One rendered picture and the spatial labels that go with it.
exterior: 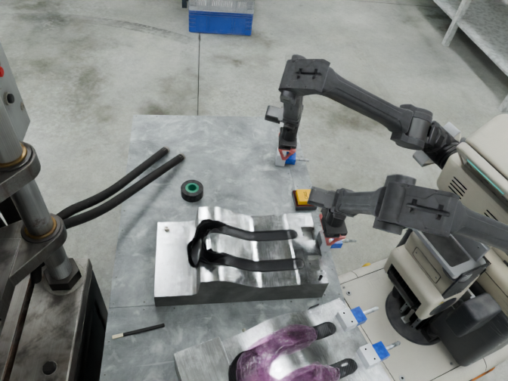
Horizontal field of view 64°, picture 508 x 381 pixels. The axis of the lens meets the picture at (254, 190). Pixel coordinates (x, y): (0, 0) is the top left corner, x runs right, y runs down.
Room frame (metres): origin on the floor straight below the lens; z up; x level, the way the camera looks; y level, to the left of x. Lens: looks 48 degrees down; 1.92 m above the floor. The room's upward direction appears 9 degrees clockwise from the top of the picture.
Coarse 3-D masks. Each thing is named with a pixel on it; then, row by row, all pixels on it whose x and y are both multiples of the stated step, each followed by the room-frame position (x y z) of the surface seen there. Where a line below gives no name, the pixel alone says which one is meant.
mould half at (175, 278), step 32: (160, 224) 0.76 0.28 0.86; (192, 224) 0.77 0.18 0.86; (256, 224) 0.80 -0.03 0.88; (288, 224) 0.82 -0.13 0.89; (160, 256) 0.64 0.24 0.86; (256, 256) 0.68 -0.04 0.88; (288, 256) 0.69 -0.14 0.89; (160, 288) 0.54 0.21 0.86; (192, 288) 0.55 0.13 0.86; (224, 288) 0.55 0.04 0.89; (256, 288) 0.58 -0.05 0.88; (288, 288) 0.60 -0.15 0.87; (320, 288) 0.62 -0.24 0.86
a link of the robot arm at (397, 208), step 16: (400, 192) 0.53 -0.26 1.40; (416, 192) 0.52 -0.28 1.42; (432, 192) 0.51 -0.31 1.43; (448, 192) 0.50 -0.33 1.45; (384, 208) 0.51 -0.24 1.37; (400, 208) 0.50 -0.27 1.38; (416, 208) 0.50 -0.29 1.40; (432, 208) 0.48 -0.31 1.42; (448, 208) 0.48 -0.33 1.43; (464, 208) 0.50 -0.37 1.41; (400, 224) 0.48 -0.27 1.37; (416, 224) 0.47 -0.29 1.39; (432, 224) 0.46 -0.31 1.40; (448, 224) 0.46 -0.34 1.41; (464, 224) 0.48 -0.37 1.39; (480, 224) 0.50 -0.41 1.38; (496, 224) 0.52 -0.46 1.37; (480, 240) 0.50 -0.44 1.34; (496, 240) 0.50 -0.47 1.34
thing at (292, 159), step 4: (284, 152) 1.20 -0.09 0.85; (288, 152) 1.21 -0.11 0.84; (276, 156) 1.20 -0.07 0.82; (280, 156) 1.17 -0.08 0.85; (284, 156) 1.17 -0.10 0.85; (292, 156) 1.19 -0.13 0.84; (276, 160) 1.17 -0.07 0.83; (280, 160) 1.17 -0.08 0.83; (284, 160) 1.17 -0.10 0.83; (288, 160) 1.18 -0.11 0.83; (292, 160) 1.18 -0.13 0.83; (300, 160) 1.19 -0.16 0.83; (304, 160) 1.20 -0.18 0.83; (308, 160) 1.20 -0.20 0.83; (276, 164) 1.17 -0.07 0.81; (280, 164) 1.17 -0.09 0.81; (284, 164) 1.17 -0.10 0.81; (292, 164) 1.18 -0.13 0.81
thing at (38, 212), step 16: (0, 112) 0.55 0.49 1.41; (0, 128) 0.54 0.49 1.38; (0, 144) 0.53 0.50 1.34; (16, 144) 0.56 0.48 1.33; (0, 160) 0.53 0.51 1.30; (16, 192) 0.53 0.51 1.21; (32, 192) 0.54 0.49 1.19; (16, 208) 0.54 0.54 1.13; (32, 208) 0.53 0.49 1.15; (32, 224) 0.53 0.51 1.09; (48, 224) 0.55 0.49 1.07; (64, 256) 0.56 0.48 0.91; (48, 272) 0.54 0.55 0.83; (64, 272) 0.54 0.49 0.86; (80, 272) 0.58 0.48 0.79; (48, 288) 0.51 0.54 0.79; (64, 288) 0.52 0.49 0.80
